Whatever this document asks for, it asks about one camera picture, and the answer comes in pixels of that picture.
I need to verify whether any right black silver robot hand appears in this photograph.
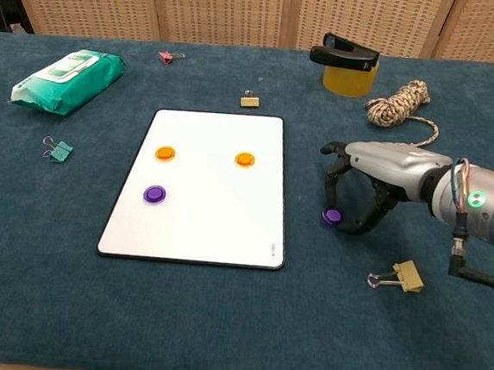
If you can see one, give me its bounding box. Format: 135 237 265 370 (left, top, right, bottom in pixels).
312 136 455 245

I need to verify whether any purple round magnet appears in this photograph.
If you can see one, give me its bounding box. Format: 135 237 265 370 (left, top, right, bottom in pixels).
320 205 346 226
141 183 169 206

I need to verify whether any orange round magnet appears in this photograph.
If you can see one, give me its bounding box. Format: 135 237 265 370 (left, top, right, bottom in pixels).
153 144 178 163
233 150 257 168

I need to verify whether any white rectangular board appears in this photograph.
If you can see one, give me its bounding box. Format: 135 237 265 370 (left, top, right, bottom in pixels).
96 102 298 273

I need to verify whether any yellow tape roll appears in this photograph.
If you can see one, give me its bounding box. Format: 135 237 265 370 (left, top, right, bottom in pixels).
321 55 380 100

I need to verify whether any large gold binder clip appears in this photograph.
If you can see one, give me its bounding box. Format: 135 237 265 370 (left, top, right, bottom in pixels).
366 255 428 295

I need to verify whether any black stapler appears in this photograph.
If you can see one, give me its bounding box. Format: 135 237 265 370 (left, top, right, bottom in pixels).
308 30 382 73

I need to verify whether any small gold binder clip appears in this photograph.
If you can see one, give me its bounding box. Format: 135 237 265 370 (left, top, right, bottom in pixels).
239 89 263 110

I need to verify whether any dark blue table mat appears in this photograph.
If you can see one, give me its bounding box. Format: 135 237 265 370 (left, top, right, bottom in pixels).
0 19 494 370

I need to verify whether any woven wooden folding screen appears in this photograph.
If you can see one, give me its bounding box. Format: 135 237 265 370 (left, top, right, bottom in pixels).
0 0 494 76

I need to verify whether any pink binder clip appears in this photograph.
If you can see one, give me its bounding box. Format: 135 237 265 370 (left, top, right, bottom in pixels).
156 49 187 67

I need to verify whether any teal binder clip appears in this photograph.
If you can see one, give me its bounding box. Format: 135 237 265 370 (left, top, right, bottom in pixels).
41 135 75 162

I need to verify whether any green wet wipes pack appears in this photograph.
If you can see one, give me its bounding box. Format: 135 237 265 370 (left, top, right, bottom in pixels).
9 42 127 122

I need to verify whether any beige braided rope bundle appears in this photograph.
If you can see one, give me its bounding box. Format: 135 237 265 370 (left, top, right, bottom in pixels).
360 75 445 151

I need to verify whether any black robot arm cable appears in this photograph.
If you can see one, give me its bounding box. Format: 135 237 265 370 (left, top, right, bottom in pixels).
445 210 494 294

